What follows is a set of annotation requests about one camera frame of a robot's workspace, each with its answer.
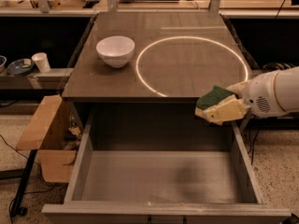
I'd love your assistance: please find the black floor cable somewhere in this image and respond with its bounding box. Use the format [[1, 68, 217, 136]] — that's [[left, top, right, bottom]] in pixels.
[[0, 133, 58, 219]]

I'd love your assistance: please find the grey open top drawer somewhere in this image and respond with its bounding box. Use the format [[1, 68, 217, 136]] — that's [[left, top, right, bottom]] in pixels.
[[42, 104, 291, 224]]

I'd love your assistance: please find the green and yellow sponge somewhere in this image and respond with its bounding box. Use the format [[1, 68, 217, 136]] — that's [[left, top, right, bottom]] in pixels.
[[195, 86, 235, 118]]

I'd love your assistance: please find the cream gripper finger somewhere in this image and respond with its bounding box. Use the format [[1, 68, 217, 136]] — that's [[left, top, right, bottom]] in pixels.
[[205, 95, 249, 125], [226, 81, 248, 98]]

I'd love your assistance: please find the black table leg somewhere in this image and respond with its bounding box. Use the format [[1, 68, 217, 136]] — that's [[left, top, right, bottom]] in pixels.
[[9, 149, 37, 217]]

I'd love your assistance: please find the cardboard box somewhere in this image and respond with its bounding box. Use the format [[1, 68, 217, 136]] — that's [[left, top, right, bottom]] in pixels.
[[16, 95, 79, 183]]

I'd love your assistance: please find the blue bowl at left edge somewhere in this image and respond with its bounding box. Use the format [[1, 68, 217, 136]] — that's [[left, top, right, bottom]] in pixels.
[[0, 55, 7, 73]]

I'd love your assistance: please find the white paper cup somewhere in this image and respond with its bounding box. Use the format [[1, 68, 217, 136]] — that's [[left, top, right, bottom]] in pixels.
[[32, 52, 50, 73]]

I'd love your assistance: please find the dark blue plate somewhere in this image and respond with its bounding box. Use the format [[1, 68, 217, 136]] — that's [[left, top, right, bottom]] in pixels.
[[7, 59, 34, 76]]

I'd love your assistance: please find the coiled black cable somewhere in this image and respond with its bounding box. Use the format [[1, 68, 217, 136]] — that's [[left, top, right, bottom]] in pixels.
[[262, 61, 297, 74]]

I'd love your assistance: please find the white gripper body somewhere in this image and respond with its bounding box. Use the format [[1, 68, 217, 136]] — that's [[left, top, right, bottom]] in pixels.
[[241, 71, 285, 118]]

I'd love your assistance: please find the white ceramic bowl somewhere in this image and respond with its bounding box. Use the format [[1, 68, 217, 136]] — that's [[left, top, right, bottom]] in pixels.
[[96, 35, 135, 68]]

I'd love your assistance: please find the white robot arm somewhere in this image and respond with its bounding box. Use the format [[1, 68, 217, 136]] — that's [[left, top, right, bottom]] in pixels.
[[202, 67, 299, 125]]

